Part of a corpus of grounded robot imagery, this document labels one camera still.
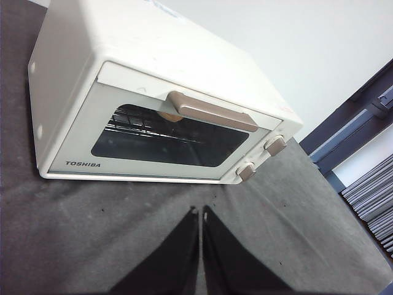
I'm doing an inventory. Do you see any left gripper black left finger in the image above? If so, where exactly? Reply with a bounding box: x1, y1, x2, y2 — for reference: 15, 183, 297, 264
109, 205, 200, 295

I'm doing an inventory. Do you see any cream Toshiba toaster oven body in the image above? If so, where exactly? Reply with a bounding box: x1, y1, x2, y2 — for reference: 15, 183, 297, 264
26, 0, 305, 187

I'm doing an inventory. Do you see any cream oven knob tan grip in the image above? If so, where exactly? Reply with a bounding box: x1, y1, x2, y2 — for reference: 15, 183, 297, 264
236, 162, 257, 181
265, 135, 288, 156

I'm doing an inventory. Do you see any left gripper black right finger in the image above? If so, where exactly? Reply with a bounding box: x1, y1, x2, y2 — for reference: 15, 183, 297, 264
201, 204, 289, 295

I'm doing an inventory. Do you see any dark metal frame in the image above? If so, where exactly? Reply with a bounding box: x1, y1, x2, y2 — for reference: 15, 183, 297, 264
299, 55, 393, 188

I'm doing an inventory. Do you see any metal wire oven rack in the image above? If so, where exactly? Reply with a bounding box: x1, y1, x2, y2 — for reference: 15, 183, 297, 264
106, 112, 209, 145

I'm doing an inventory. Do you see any grey slatted stack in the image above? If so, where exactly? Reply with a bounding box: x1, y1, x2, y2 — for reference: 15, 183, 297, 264
340, 153, 393, 254

